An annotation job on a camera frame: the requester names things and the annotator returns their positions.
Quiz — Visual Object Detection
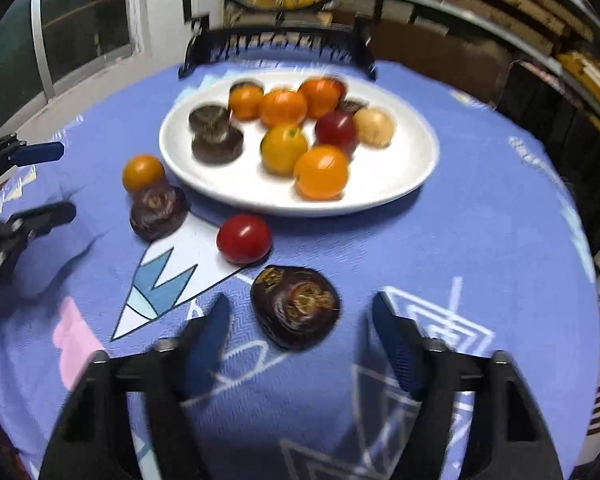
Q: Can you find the red cherry tomato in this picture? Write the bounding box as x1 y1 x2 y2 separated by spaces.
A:
216 214 272 266

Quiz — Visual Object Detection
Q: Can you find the dark chestnut fruit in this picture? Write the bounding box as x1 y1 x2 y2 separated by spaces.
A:
130 181 189 242

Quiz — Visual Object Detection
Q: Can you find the pale beige fruit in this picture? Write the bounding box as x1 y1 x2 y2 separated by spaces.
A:
353 107 396 148

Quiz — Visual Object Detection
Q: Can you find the yellow orange tangerine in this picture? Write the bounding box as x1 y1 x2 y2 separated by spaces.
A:
260 124 309 177

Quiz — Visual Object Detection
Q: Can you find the red plum fruit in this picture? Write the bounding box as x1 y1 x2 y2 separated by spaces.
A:
314 110 358 157

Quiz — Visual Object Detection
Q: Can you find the large dark mangosteen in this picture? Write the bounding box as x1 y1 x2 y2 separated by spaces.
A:
188 104 230 134

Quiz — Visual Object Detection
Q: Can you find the dark brown mangosteen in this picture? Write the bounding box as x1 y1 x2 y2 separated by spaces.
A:
192 126 244 165

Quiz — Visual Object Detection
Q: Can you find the yellow kumquat fruit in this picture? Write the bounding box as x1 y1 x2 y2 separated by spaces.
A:
228 84 264 122

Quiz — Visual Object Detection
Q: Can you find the blue patterned tablecloth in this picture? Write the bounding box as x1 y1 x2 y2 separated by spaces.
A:
0 63 600 479

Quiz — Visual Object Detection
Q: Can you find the white round plate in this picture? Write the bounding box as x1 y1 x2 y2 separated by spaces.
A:
158 67 440 218

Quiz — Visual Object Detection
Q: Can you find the round deer art screen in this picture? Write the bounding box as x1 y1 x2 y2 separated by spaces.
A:
178 0 377 80

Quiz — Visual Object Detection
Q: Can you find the window with white frame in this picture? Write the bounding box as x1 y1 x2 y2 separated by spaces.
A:
0 0 134 132

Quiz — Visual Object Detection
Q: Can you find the white wall shelf unit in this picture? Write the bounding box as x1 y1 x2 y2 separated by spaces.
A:
374 0 600 120

